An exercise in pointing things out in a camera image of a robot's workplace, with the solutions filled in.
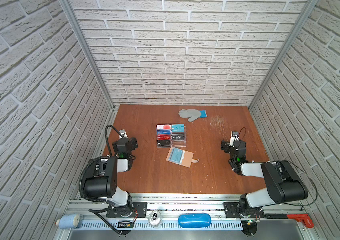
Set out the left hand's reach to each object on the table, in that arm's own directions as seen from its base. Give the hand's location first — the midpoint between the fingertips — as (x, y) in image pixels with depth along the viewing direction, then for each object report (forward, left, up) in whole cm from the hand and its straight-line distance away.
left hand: (124, 137), depth 92 cm
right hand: (-3, -68, +1) cm, 68 cm away
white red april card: (+5, -25, +3) cm, 26 cm away
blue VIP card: (+3, -25, 0) cm, 26 cm away
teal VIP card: (+5, -34, +2) cm, 35 cm away
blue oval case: (-45, -40, -4) cm, 61 cm away
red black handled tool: (-46, -93, -5) cm, 104 cm away
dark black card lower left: (-3, -25, -4) cm, 25 cm away
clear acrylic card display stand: (-2, -35, -6) cm, 35 cm away
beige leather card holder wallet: (-13, -39, -8) cm, 42 cm away
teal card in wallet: (-11, -33, -6) cm, 35 cm away
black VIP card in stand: (+1, -35, -3) cm, 35 cm away
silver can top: (-45, -22, +7) cm, 50 cm away
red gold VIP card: (+1, -25, -2) cm, 25 cm away
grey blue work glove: (+24, -48, -6) cm, 54 cm away
